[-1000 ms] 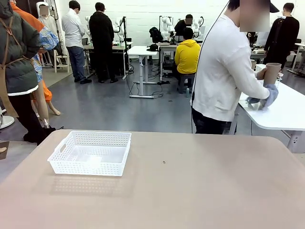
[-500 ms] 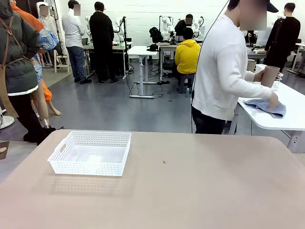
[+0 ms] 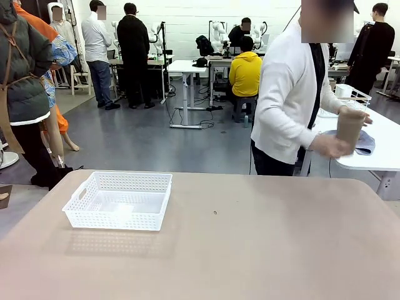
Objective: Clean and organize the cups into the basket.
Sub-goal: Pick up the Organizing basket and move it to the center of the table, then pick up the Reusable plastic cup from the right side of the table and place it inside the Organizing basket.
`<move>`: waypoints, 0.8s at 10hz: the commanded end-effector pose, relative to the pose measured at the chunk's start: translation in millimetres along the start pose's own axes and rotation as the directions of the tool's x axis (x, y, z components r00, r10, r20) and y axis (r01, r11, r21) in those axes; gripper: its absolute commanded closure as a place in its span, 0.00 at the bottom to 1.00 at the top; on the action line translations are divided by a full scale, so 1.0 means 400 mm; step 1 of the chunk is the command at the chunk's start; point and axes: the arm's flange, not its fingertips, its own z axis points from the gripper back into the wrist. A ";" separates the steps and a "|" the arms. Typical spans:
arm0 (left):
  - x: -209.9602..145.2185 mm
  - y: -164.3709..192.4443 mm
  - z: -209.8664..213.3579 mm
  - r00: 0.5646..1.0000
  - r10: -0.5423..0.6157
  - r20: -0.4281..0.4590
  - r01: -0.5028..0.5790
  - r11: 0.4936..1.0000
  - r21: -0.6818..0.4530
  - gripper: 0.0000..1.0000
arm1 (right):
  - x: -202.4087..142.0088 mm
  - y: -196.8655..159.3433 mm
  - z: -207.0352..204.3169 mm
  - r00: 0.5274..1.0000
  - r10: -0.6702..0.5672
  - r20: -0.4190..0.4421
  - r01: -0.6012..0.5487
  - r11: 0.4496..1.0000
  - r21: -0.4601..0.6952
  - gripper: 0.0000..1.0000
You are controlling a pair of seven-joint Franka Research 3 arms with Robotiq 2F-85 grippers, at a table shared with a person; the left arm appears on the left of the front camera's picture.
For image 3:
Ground person's right hand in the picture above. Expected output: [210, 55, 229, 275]
[312, 132, 356, 160]

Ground person's left hand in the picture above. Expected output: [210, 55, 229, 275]
[339, 105, 374, 127]

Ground tall brown cup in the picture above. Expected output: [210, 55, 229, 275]
[336, 107, 367, 154]

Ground blue cleaning cloth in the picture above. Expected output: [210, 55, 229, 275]
[321, 129, 376, 156]

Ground white perforated plastic basket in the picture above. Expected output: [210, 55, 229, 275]
[61, 171, 174, 232]

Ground person's left forearm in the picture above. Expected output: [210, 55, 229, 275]
[320, 81, 346, 116]

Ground white work table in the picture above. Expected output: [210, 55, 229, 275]
[301, 104, 400, 201]

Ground white box container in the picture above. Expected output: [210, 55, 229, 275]
[334, 83, 354, 98]

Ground person in white top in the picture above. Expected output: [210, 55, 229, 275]
[249, 0, 360, 176]

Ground white monitor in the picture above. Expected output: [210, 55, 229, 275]
[334, 42, 356, 62]

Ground standing person in black sweater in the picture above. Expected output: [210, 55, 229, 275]
[346, 2, 396, 96]

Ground grey stool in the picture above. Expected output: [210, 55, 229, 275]
[232, 95, 258, 123]

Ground person in yellow hoodie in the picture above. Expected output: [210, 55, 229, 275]
[227, 36, 263, 101]

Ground grey lab desk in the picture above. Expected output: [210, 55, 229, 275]
[207, 55, 266, 107]

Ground seated person in black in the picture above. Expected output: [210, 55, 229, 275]
[227, 17, 254, 48]

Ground black backpack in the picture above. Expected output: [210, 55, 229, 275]
[195, 34, 215, 57]

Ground white standing desk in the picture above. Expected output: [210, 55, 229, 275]
[167, 59, 209, 129]

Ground black pole stand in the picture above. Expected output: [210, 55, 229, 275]
[159, 21, 168, 104]

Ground brown lab desk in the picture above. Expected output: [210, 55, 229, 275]
[107, 54, 176, 106]

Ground person in long black coat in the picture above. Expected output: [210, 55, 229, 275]
[117, 2, 156, 110]

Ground white wooden step stool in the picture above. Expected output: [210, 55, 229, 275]
[70, 64, 93, 96]

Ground person in white shirt jeans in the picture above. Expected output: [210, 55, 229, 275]
[81, 0, 121, 111]

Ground mannequin in orange blue clothes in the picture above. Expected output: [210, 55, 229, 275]
[12, 0, 81, 169]

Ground figure in white hooded coat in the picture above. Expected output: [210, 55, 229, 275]
[46, 2, 79, 88]

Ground person in dark green jacket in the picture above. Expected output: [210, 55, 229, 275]
[0, 0, 74, 191]

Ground white round fan base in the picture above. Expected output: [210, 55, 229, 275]
[0, 149, 20, 170]

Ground brown mannequin base board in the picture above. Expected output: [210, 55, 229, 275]
[0, 184, 14, 210]

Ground white wire dish rack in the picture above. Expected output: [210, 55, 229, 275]
[317, 83, 373, 119]

